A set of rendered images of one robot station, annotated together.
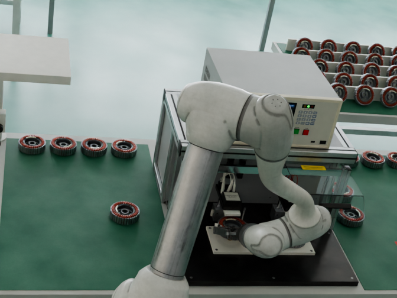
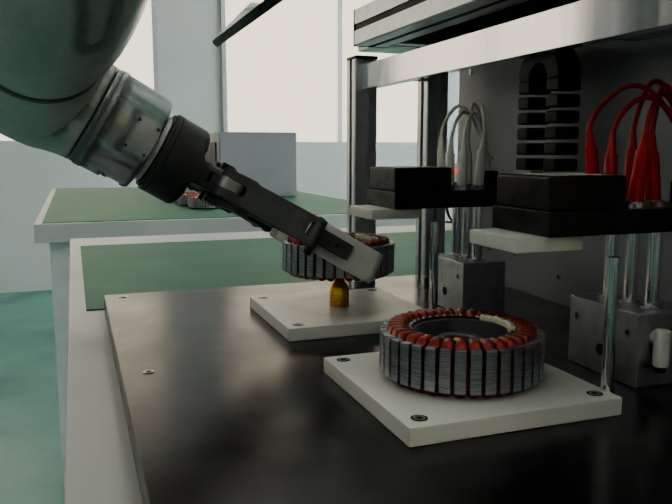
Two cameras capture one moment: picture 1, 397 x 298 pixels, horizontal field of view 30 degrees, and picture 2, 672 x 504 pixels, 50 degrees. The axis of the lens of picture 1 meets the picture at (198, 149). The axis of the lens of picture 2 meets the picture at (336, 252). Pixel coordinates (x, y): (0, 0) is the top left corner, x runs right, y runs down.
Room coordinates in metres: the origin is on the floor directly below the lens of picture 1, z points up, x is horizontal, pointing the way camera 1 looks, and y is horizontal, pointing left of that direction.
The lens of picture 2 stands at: (2.16, -0.88, 0.94)
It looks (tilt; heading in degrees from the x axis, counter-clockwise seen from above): 8 degrees down; 86
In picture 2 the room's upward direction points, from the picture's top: straight up
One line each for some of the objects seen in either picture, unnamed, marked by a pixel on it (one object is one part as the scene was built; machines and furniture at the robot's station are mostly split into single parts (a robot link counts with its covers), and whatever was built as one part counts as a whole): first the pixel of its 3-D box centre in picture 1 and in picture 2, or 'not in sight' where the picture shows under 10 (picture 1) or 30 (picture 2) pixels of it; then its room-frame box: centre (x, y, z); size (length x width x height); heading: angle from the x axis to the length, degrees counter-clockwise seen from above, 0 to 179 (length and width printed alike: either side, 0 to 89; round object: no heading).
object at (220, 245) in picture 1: (229, 240); (339, 311); (2.22, -0.18, 0.78); 0.15 x 0.15 x 0.01; 16
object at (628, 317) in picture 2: (281, 213); (627, 335); (2.42, -0.37, 0.80); 0.07 x 0.05 x 0.06; 106
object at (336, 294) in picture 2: not in sight; (339, 292); (2.22, -0.18, 0.80); 0.02 x 0.02 x 0.03
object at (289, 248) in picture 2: (231, 227); (338, 255); (2.21, -0.18, 0.83); 0.11 x 0.11 x 0.04
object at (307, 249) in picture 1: (290, 240); (459, 383); (2.28, -0.41, 0.78); 0.15 x 0.15 x 0.01; 16
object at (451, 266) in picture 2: (222, 211); (465, 281); (2.36, -0.14, 0.80); 0.07 x 0.05 x 0.06; 106
